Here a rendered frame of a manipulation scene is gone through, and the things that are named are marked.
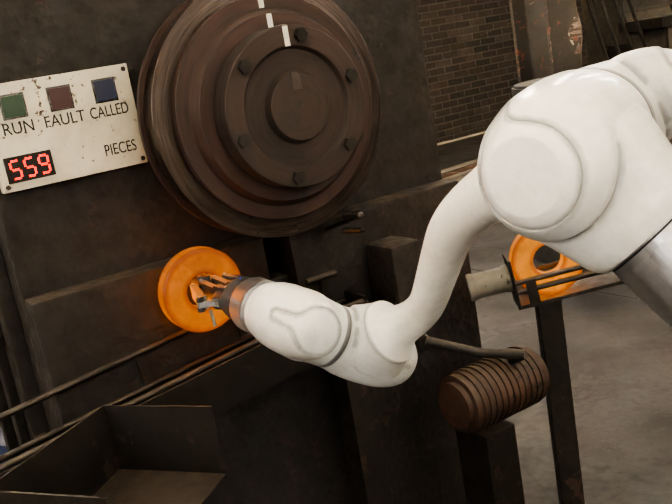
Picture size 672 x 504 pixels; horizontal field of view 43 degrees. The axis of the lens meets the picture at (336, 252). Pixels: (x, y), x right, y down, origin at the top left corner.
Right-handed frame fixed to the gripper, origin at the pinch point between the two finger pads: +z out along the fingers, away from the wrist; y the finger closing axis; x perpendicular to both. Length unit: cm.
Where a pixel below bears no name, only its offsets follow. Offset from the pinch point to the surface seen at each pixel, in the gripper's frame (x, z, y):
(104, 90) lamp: 35.2, 11.5, -6.0
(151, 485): -22.4, -21.5, -22.6
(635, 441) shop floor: -85, 5, 120
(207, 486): -22.0, -29.3, -16.7
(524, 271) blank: -15, -15, 65
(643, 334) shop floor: -88, 54, 188
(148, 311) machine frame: -4.7, 6.5, -8.3
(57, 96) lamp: 35.6, 11.6, -14.3
